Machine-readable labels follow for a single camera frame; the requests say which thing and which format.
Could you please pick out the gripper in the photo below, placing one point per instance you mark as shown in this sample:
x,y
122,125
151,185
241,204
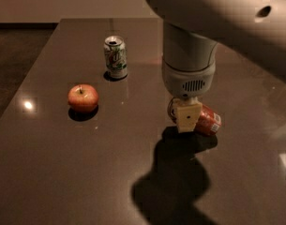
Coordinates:
x,y
187,82

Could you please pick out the red coke can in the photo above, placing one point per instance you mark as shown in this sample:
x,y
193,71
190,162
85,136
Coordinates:
x,y
209,122

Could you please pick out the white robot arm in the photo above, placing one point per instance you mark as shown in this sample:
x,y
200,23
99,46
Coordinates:
x,y
192,29

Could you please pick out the white green soda can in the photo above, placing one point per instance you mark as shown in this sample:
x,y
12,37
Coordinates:
x,y
115,52

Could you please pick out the red apple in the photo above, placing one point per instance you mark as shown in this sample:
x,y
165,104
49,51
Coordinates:
x,y
83,98

